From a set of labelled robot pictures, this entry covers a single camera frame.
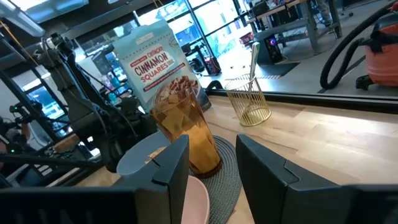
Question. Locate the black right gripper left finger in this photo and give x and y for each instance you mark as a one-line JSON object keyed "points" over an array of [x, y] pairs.
{"points": [[168, 186]]}

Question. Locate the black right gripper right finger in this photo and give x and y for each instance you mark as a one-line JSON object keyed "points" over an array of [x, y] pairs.
{"points": [[267, 186]]}

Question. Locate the blue bowl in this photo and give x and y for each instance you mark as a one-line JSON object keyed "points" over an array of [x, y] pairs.
{"points": [[136, 158]]}

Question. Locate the pink plate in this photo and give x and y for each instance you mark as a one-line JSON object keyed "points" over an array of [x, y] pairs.
{"points": [[196, 202]]}

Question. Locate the amber ribbed tumbler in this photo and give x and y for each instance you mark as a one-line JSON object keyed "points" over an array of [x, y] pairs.
{"points": [[189, 137]]}

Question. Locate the cinnamon squares cereal box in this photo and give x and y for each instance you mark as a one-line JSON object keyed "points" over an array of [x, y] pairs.
{"points": [[152, 62]]}

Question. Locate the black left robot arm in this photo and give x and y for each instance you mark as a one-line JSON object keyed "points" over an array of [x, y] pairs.
{"points": [[71, 93]]}

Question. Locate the grey round woven placemat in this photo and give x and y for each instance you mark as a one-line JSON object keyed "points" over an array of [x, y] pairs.
{"points": [[224, 180]]}

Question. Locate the dark hazard-striped floor mat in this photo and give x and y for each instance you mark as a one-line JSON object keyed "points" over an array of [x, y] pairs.
{"points": [[276, 69]]}

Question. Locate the computer tower with coloured lights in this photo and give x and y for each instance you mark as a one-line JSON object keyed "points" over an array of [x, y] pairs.
{"points": [[273, 49]]}

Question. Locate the ceiling light panel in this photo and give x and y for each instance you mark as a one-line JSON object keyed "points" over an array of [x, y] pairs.
{"points": [[21, 18]]}

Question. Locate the orange shop vacuum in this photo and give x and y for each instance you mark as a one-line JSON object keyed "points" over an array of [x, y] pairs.
{"points": [[339, 49], [382, 56]]}

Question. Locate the wooden workbench with metal legs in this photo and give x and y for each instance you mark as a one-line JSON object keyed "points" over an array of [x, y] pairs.
{"points": [[295, 18]]}

